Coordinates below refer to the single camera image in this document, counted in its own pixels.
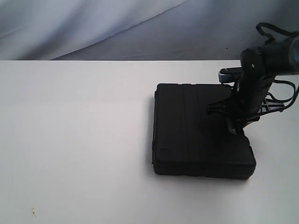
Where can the grey backdrop cloth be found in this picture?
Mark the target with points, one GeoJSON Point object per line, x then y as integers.
{"type": "Point", "coordinates": [137, 29]}

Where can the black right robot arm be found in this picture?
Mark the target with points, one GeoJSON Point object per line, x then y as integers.
{"type": "Point", "coordinates": [276, 59]}

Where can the black plastic tool case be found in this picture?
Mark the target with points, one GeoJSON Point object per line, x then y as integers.
{"type": "Point", "coordinates": [190, 142]}

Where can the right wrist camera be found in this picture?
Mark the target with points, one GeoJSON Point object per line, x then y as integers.
{"type": "Point", "coordinates": [230, 75]}

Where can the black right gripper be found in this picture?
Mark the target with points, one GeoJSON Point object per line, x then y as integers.
{"type": "Point", "coordinates": [247, 102]}

